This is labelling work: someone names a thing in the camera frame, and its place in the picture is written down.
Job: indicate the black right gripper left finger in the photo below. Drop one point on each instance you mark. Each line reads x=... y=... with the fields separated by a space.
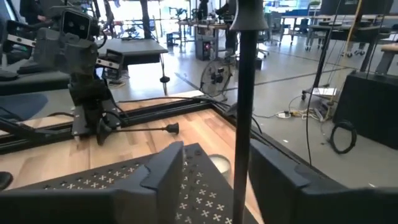
x=93 y=208

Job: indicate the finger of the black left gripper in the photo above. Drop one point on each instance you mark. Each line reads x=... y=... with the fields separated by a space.
x=48 y=48
x=81 y=57

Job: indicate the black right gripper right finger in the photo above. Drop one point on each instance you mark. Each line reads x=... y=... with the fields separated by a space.
x=311 y=205

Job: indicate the beige teal patterned candle jar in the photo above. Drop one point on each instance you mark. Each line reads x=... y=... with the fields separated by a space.
x=220 y=163

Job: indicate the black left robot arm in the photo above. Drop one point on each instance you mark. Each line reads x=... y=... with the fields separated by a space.
x=88 y=90

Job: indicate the person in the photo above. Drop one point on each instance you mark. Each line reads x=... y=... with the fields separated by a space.
x=228 y=34
x=31 y=11
x=203 y=9

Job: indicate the black desk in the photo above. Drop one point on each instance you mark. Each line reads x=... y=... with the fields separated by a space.
x=133 y=46

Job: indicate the white power strip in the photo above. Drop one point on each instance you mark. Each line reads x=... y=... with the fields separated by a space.
x=283 y=114

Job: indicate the black perforated metal shelf riser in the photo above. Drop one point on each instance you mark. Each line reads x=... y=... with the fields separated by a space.
x=205 y=186

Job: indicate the black cabinet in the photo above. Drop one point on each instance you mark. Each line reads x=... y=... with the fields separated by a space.
x=367 y=109

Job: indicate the black computer tower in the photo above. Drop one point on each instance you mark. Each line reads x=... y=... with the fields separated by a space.
x=203 y=46

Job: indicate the black floor fan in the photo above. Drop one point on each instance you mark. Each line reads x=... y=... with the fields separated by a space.
x=216 y=76

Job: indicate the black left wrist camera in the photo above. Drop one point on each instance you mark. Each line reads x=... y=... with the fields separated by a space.
x=76 y=23

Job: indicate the black aluminium table frame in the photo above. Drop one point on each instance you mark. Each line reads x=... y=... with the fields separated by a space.
x=161 y=110

